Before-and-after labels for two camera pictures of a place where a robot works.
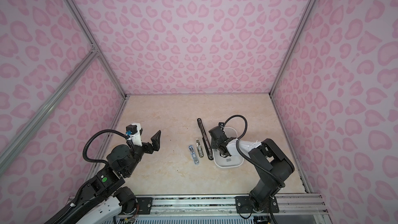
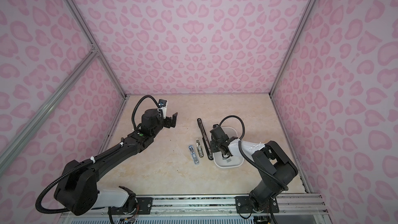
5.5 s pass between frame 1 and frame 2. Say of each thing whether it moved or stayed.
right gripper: stayed
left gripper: moved
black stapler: stayed
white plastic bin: stayed
